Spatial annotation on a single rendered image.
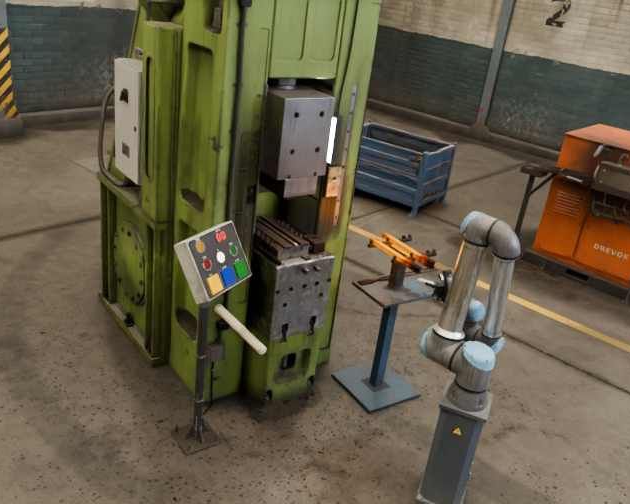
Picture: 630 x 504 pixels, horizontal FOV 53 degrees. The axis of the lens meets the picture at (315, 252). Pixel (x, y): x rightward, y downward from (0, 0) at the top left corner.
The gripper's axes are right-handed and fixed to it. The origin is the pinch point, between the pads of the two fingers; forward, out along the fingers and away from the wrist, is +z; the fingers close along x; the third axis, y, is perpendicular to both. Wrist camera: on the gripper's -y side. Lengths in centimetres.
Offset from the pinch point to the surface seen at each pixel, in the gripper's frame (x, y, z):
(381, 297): -3.6, 26.4, 26.9
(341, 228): -7, 1, 67
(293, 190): -55, -34, 49
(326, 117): -40, -70, 50
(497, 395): 80, 97, -6
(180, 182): -94, -24, 99
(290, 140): -60, -60, 49
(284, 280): -59, 14, 43
